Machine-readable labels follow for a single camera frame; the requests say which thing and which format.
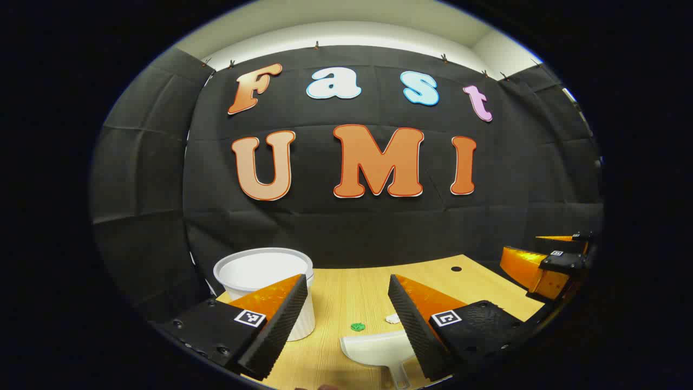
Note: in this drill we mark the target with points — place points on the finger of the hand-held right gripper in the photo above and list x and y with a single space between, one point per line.
525 268
557 238

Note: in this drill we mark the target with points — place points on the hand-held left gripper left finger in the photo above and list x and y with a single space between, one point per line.
284 325

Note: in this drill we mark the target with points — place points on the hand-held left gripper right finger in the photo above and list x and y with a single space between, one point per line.
411 330

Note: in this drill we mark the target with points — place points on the white paper ball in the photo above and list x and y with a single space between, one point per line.
392 318

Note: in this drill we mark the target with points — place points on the light grey plastic dustpan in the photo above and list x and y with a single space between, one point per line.
379 349

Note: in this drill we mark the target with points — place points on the green paper ball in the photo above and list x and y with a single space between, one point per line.
357 326

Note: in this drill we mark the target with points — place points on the white ribbed garbage bin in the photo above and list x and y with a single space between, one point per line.
260 271

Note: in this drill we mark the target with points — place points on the wooden desktop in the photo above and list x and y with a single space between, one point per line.
352 292

